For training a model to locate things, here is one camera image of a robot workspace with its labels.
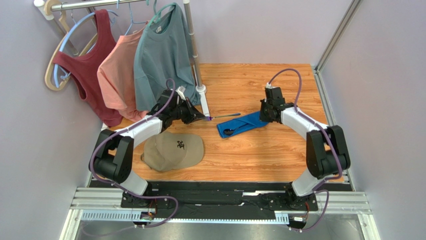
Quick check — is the light blue clothes hanger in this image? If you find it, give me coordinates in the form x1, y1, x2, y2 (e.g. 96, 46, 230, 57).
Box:
45, 12, 98, 91

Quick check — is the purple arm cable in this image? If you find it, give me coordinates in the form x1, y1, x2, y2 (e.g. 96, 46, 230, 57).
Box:
267, 68, 344, 233
89, 78, 180, 229

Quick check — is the teal t-shirt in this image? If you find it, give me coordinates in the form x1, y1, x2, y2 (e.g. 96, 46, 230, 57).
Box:
133, 3, 201, 111

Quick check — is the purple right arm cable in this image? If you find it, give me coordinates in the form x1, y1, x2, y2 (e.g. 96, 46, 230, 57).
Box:
267, 68, 344, 233

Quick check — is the wooden clothes hanger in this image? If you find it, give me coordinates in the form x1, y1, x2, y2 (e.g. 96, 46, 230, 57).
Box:
33, 0, 98, 91

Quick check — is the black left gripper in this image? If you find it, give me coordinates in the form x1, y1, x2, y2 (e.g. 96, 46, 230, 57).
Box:
170, 97, 206, 125

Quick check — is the metal clothes rack pole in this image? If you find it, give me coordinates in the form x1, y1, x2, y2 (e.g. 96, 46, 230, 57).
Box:
33, 0, 205, 89

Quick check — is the black spoon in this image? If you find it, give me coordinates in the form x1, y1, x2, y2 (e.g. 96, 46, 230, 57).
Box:
222, 124, 247, 136

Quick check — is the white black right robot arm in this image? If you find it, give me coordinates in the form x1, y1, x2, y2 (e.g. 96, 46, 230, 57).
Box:
259, 85, 351, 197

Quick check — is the white clothes rack foot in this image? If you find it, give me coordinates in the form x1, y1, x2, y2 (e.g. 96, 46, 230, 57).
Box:
196, 85, 211, 117

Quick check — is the blue cloth napkin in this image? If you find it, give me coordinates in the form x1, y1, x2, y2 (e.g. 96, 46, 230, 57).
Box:
216, 111, 269, 139

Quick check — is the teal clothes hanger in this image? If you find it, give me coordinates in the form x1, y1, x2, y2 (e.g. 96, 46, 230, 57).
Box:
147, 0, 176, 26

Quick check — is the pink t-shirt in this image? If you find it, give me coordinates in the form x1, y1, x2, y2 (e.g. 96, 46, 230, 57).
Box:
97, 29, 147, 122

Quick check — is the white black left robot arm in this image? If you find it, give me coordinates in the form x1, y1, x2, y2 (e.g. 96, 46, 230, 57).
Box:
88, 89, 206, 197

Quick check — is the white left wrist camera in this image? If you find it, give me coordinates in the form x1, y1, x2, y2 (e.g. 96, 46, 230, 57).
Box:
175, 86, 186, 101

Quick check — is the aluminium frame rail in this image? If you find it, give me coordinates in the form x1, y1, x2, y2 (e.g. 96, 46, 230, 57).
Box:
60, 187, 380, 240

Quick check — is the beige baseball cap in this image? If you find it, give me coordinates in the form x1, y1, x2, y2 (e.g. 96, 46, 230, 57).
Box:
141, 131, 205, 172

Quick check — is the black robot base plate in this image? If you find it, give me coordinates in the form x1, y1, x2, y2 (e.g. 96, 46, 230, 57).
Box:
121, 189, 319, 211

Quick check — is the maroon tank top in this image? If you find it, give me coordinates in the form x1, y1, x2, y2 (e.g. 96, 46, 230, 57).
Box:
53, 9, 123, 127

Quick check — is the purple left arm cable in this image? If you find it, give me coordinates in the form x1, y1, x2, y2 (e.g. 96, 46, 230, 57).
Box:
89, 78, 180, 229

